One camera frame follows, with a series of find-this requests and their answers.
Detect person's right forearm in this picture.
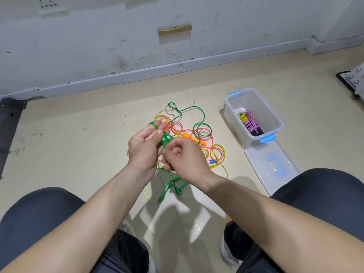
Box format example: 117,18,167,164
202,172,364,273

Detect clear storage box blue latches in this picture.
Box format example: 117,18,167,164
222,88,285,149

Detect clear plastic box lid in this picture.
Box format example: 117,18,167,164
243,139,301,197

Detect small wooden wall block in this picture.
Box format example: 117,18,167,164
157,24,193,37

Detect person's right hand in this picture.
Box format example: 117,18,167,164
159,136,221,192

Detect black shorts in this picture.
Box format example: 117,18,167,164
0,168,364,273

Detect pile of colourful jump ropes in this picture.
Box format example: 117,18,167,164
128,102,230,204

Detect grey shoe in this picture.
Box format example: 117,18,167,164
118,218,158,273
220,218,244,266

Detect person's left hand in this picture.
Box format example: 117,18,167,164
126,122,170,180

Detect grey right shoe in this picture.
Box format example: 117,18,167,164
220,218,244,266

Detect person's left forearm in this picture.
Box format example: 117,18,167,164
0,165,155,273

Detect black metal rack frame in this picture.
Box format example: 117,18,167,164
0,98,27,179

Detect pink rope with black-yellow handles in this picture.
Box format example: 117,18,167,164
237,110,265,138

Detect grey left shoe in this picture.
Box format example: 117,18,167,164
118,218,158,273

